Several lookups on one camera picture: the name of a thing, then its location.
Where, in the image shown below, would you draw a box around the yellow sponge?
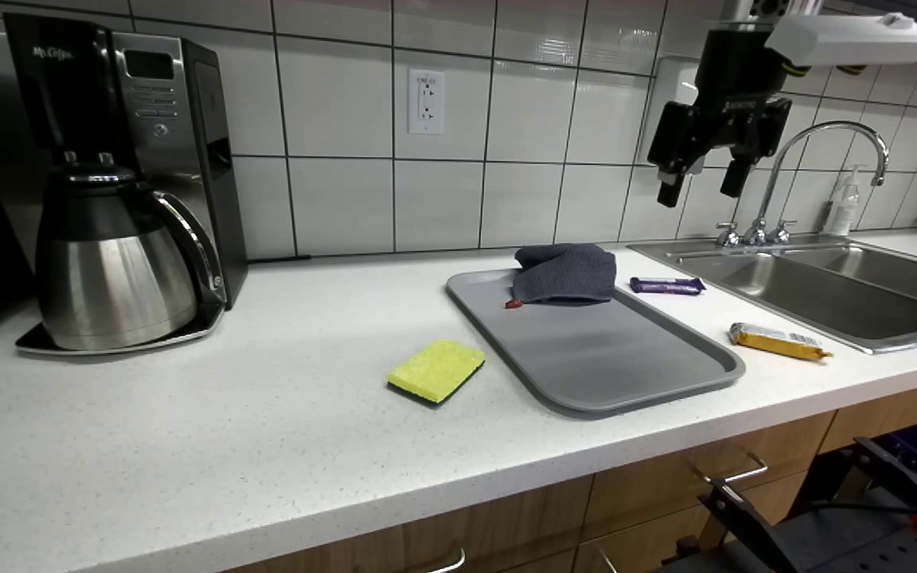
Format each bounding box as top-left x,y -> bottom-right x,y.
384,338 -> 491,407

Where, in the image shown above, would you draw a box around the dark blue oven mitt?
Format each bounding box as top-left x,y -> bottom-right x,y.
502,243 -> 621,312

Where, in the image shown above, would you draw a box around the silver drawer handle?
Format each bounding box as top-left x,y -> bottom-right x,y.
415,547 -> 471,573
692,452 -> 770,491
588,543 -> 627,573

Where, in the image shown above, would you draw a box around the white wall outlet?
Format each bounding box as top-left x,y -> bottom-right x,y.
405,68 -> 450,136

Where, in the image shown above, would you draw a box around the purple snack packet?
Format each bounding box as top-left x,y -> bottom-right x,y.
627,273 -> 708,299

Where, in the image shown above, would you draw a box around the chrome faucet spout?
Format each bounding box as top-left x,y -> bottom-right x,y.
748,119 -> 895,248

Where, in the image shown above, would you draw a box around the grey plastic tray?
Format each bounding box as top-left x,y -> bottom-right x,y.
444,264 -> 748,419

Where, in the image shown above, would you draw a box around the black coffee maker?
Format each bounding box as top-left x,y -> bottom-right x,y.
0,10 -> 251,361

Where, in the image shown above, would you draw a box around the clear soap bottle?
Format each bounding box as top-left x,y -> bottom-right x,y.
819,168 -> 865,243

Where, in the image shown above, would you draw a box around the stainless steel sink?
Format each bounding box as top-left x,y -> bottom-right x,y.
637,233 -> 917,357

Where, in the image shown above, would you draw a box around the black robot stand frame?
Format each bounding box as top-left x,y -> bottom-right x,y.
658,407 -> 917,573

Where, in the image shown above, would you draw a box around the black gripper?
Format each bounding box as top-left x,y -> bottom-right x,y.
642,21 -> 795,210

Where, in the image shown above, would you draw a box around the steel coffee carafe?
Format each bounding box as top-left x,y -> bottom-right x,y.
32,168 -> 228,353

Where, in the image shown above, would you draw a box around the wooden base cabinet drawers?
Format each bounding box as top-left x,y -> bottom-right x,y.
231,375 -> 917,573

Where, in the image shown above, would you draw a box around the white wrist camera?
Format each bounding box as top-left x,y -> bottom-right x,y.
762,10 -> 917,69

